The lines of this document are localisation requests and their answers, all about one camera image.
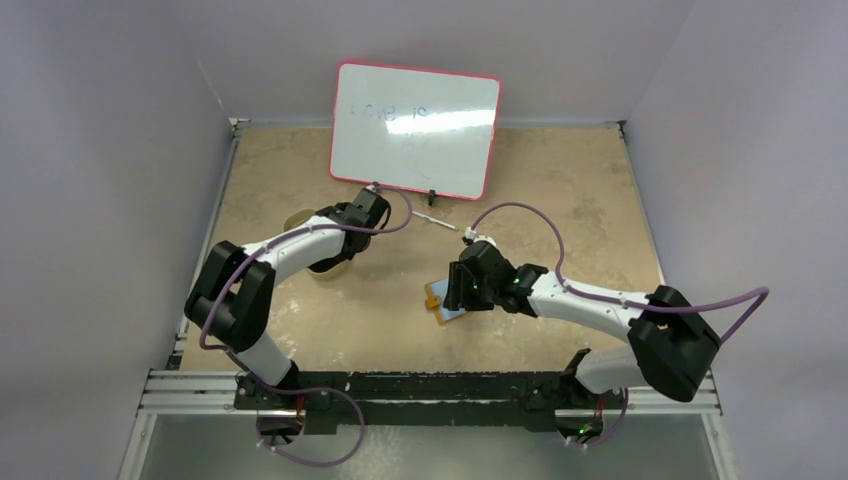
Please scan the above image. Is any yellow leather card holder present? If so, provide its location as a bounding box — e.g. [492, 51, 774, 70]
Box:
[424, 278, 467, 326]

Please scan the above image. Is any beige oval plastic tray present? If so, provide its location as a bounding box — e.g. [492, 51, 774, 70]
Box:
[283, 209, 352, 282]

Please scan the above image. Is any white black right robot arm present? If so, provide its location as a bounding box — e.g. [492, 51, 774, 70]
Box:
[443, 241, 721, 407]

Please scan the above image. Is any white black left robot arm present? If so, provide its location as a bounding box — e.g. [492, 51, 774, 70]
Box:
[184, 186, 392, 409]

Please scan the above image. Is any white marker pen green cap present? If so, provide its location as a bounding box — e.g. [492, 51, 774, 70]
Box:
[412, 211, 458, 231]

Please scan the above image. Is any pink framed whiteboard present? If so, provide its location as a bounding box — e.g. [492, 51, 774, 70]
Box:
[329, 62, 501, 200]

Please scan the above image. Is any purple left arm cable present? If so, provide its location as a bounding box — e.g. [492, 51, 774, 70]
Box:
[195, 185, 415, 470]

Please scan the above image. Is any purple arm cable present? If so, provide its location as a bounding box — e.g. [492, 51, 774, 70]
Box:
[195, 185, 415, 470]
[463, 201, 771, 452]

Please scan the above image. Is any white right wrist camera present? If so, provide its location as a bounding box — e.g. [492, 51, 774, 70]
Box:
[462, 227, 497, 246]

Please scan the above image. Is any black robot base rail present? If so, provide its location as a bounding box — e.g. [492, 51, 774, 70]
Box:
[234, 371, 624, 434]

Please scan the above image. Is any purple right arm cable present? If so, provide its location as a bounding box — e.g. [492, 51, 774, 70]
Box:
[463, 201, 771, 452]

